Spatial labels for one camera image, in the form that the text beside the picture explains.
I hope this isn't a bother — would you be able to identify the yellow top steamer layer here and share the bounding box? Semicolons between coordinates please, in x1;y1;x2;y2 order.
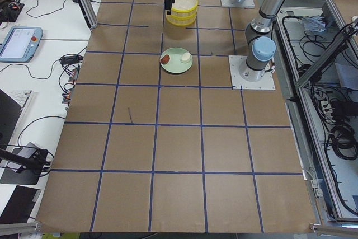
171;0;198;14

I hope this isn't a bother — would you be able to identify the yellow steamer layer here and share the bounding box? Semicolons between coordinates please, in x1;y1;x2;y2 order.
171;0;198;14
166;13;197;26

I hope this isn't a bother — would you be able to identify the white bun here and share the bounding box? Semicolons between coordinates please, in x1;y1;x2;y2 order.
181;52;191;63

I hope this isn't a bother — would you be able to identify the yellow bottom steamer layer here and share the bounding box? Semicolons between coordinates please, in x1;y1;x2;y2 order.
166;13;197;26

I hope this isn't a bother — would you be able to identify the light green plate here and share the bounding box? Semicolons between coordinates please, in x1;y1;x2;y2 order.
159;48;193;74

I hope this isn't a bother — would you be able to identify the black power adapter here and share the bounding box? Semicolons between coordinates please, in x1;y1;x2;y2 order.
60;55;83;65

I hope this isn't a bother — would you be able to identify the blue teach pendant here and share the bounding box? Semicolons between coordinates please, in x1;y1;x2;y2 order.
1;26;43;63

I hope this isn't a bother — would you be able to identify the white keyboard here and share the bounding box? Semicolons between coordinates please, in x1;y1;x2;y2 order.
8;90;37;122

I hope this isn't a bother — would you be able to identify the white power strip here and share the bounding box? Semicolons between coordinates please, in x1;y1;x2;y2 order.
313;90;334;124

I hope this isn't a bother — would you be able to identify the black camera stand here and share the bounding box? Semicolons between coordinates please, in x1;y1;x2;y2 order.
1;143;51;186

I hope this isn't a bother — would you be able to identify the black cable bundle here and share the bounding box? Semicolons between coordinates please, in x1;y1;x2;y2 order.
324;123;358;161

